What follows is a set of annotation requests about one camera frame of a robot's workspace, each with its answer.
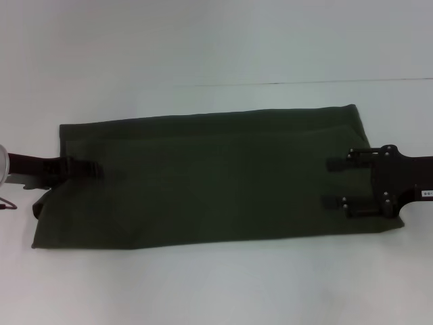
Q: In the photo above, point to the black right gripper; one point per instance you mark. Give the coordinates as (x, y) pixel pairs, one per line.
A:
(399, 183)

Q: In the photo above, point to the dark green shirt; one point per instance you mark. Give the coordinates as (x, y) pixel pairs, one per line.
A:
(216, 176)

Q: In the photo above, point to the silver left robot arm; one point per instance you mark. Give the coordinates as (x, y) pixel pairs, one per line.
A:
(2, 166)

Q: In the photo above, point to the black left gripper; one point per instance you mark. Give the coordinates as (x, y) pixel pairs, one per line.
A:
(37, 167)

